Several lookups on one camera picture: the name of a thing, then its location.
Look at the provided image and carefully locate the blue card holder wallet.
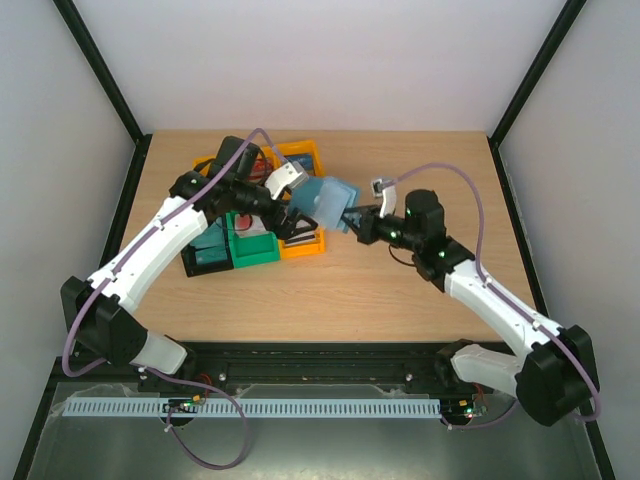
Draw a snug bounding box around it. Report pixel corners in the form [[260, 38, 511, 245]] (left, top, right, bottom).
[[289, 176, 360, 233]]

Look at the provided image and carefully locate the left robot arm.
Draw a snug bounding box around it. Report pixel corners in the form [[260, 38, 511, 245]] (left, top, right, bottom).
[[61, 136, 317, 377]]

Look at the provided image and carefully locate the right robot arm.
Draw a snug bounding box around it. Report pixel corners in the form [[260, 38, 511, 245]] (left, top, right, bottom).
[[343, 190, 599, 426]]

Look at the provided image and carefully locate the magnetic stripe white card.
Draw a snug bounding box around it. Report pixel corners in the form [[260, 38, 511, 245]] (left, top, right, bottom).
[[284, 234, 316, 245]]

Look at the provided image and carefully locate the white red circle card stack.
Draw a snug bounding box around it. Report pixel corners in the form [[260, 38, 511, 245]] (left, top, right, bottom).
[[234, 214, 267, 238]]

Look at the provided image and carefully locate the blue card stack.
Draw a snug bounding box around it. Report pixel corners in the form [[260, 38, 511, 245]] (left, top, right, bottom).
[[286, 153, 316, 176]]

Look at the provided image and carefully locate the teal vip card stack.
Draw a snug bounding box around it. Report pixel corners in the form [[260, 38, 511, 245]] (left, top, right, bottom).
[[195, 247, 229, 265], [190, 224, 226, 249]]

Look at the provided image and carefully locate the yellow bin front right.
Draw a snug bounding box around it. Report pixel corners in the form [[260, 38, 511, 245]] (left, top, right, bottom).
[[278, 228, 326, 259]]

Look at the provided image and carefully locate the yellow bin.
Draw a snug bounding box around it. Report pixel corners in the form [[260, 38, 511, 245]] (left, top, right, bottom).
[[278, 228, 326, 259], [249, 147, 277, 183], [276, 140, 326, 177], [193, 156, 218, 178]]

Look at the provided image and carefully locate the yellow bin back middle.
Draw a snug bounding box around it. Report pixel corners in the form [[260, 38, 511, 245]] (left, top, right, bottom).
[[249, 147, 277, 183]]

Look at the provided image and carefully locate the green bin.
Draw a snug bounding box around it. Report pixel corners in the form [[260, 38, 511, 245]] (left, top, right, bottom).
[[226, 212, 280, 269]]

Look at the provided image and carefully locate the yellow bin back left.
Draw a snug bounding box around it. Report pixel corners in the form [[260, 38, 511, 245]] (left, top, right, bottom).
[[193, 156, 218, 178]]

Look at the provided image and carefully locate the yellow bin back right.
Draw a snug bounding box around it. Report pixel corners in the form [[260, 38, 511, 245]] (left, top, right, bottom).
[[276, 140, 326, 177]]

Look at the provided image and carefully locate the black bin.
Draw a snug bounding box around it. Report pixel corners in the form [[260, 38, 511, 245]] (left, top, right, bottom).
[[181, 217, 234, 277]]

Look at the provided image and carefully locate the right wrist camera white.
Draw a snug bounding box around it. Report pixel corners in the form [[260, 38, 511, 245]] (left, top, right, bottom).
[[371, 177, 397, 219]]

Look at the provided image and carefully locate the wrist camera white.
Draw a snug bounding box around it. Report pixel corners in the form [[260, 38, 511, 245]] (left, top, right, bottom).
[[371, 177, 397, 219], [264, 161, 309, 200]]

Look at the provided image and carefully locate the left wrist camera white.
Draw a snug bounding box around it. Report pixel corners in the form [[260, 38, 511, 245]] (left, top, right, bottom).
[[264, 161, 309, 200]]

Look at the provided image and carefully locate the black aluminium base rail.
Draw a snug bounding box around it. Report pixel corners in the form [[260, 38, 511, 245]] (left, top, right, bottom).
[[81, 339, 494, 397]]

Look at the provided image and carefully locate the white slotted cable duct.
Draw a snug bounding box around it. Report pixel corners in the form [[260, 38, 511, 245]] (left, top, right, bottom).
[[62, 397, 441, 419]]

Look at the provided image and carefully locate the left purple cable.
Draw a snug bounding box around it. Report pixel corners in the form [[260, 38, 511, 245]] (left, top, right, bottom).
[[62, 127, 253, 470]]

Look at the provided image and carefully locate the left black frame post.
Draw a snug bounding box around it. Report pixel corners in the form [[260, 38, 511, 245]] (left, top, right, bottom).
[[52, 0, 146, 144]]

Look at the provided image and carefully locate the black frame post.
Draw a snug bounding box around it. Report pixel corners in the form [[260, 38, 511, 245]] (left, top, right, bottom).
[[52, 0, 146, 144], [488, 0, 587, 144]]

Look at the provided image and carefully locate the right black frame post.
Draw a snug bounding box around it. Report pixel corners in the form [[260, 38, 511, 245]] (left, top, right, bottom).
[[488, 0, 587, 144]]

